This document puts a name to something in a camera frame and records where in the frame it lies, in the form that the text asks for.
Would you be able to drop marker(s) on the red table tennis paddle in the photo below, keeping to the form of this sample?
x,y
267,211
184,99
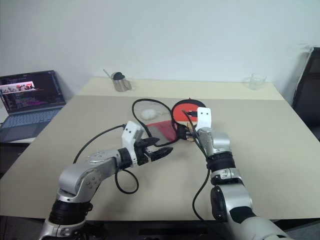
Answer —
x,y
182,112

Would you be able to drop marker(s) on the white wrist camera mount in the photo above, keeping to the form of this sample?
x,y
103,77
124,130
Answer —
x,y
130,133
203,118

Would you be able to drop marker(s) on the stainless steel cup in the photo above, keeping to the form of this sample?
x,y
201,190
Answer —
x,y
121,85

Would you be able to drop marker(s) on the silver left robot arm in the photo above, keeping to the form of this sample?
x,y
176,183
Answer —
x,y
75,175

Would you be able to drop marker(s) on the clear glass beaker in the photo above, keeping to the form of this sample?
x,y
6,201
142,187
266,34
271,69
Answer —
x,y
256,82

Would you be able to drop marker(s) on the red black paddle case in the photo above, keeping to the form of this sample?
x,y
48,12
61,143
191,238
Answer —
x,y
162,128

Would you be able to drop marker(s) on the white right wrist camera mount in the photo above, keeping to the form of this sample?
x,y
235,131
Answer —
x,y
203,118

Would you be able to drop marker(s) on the thin metal straw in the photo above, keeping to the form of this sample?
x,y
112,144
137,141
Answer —
x,y
108,73

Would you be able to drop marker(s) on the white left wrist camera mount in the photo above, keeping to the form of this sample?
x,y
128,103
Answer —
x,y
130,133

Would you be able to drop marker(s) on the grey open laptop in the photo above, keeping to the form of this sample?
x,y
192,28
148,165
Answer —
x,y
27,105

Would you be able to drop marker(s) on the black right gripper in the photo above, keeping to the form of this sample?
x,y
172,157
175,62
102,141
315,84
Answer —
x,y
193,135

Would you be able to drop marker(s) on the black object in cup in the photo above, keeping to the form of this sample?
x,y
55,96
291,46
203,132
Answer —
x,y
118,75

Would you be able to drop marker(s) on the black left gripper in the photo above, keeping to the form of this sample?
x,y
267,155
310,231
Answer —
x,y
143,156

